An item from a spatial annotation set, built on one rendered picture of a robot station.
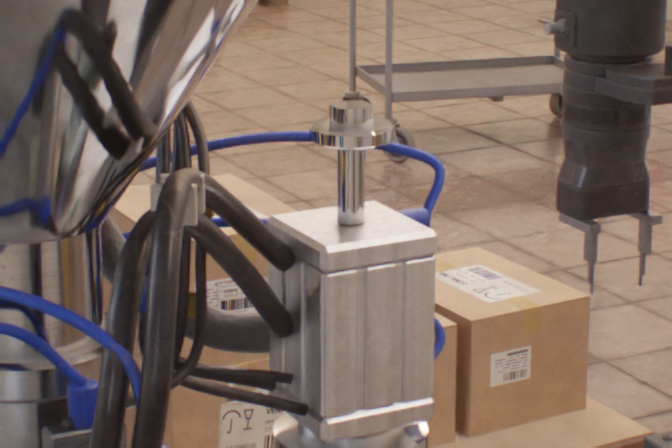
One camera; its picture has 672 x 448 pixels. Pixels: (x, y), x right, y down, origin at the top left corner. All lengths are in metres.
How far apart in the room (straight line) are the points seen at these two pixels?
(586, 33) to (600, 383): 2.94
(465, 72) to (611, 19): 5.41
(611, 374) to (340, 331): 3.83
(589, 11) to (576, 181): 0.15
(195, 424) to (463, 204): 2.66
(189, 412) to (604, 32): 1.97
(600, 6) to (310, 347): 0.88
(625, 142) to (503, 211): 4.28
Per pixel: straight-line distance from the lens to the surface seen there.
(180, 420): 3.33
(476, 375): 3.63
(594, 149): 1.52
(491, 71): 6.92
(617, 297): 5.01
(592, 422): 3.78
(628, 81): 1.47
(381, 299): 0.64
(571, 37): 1.50
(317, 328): 0.63
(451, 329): 3.56
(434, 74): 6.85
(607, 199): 1.54
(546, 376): 3.75
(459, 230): 5.58
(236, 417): 3.38
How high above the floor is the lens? 1.59
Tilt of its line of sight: 16 degrees down
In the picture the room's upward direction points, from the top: straight up
